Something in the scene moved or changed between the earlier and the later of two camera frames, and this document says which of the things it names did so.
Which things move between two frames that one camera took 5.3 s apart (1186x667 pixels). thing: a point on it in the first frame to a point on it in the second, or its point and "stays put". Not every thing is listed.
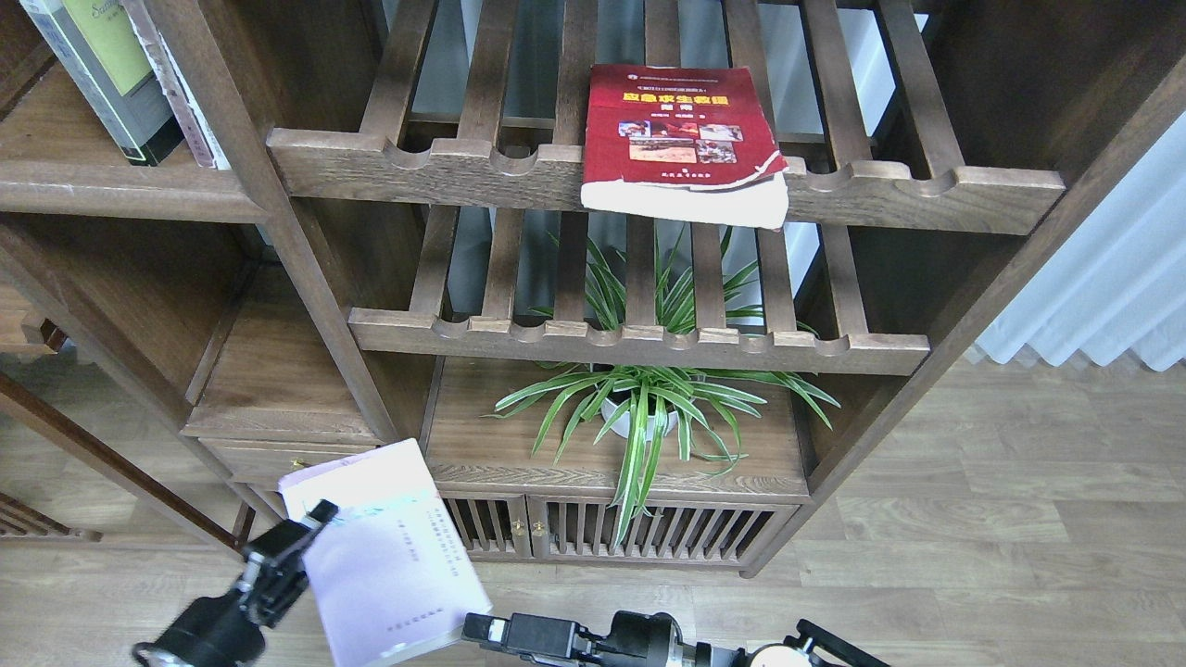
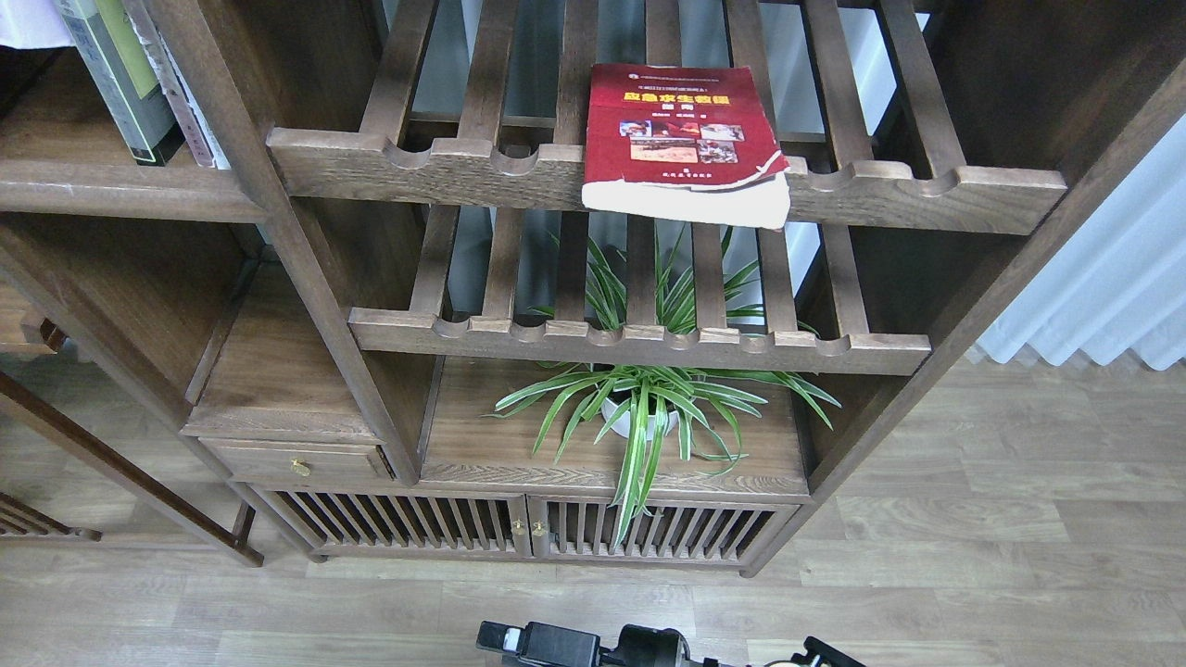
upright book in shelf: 204,149 stays put
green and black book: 97,42 stays put
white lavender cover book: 391,565 to 34,24
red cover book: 684,143 stays put
